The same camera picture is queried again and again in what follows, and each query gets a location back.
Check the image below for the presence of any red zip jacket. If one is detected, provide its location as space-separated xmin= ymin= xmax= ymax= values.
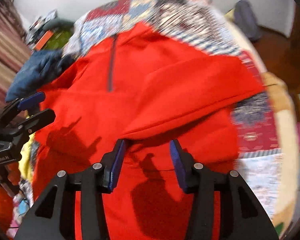
xmin=32 ymin=23 xmax=263 ymax=239

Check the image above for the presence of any orange box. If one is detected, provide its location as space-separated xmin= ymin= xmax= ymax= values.
xmin=34 ymin=30 xmax=54 ymax=51

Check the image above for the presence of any yellow garment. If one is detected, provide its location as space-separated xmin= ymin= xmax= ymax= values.
xmin=19 ymin=134 xmax=37 ymax=182

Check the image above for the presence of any orange gloved left hand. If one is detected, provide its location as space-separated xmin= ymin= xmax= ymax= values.
xmin=0 ymin=162 xmax=20 ymax=231

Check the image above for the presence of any patchwork patterned bedspread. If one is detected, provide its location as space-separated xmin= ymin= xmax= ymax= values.
xmin=62 ymin=0 xmax=283 ymax=221

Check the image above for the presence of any striped brown curtain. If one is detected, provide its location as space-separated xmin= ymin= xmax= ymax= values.
xmin=0 ymin=0 xmax=31 ymax=109

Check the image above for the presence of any folded blue denim garment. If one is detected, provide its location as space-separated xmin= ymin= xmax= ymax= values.
xmin=5 ymin=50 xmax=75 ymax=102

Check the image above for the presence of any beige fleece blanket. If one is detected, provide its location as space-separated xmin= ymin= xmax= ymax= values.
xmin=224 ymin=20 xmax=299 ymax=237

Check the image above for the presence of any grey pillow on pile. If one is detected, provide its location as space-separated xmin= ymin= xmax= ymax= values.
xmin=42 ymin=18 xmax=74 ymax=31

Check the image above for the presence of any grey blue bag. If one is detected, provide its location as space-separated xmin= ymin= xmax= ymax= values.
xmin=234 ymin=0 xmax=262 ymax=42

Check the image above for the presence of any green patterned cloth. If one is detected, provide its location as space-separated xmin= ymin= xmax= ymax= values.
xmin=43 ymin=29 xmax=73 ymax=50

